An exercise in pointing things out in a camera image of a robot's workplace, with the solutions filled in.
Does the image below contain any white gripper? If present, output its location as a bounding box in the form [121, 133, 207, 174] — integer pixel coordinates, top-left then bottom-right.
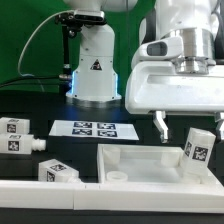
[125, 61, 224, 143]

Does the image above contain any white square tabletop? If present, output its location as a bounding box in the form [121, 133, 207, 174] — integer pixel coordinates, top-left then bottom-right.
[97, 144, 217, 185]

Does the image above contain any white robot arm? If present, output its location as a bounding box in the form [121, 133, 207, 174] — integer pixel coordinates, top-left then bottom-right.
[64, 0, 224, 142]

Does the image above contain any white L-shaped obstacle fence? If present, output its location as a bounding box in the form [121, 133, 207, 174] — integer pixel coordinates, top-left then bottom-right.
[0, 179, 224, 214]

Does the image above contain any white fiducial tag sheet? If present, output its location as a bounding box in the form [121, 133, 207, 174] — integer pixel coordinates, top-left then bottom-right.
[49, 120, 139, 140]

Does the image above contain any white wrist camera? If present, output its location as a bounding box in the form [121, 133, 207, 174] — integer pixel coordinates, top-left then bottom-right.
[131, 36, 184, 68]

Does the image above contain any black camera stand pole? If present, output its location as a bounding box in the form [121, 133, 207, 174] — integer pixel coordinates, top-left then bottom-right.
[55, 13, 82, 95]

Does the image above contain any black cable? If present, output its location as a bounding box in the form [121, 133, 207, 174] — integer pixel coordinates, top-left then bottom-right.
[0, 75, 68, 90]

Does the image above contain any grey cable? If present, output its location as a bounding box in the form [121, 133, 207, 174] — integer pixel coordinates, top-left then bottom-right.
[17, 9, 73, 93]

